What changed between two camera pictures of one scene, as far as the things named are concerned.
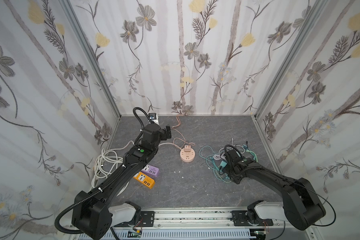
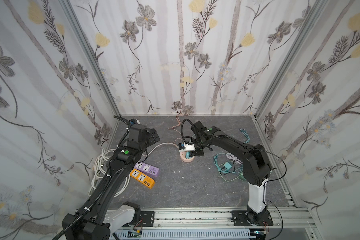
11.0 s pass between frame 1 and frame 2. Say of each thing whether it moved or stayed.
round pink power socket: stayed
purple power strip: stayed
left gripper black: moved
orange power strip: stayed
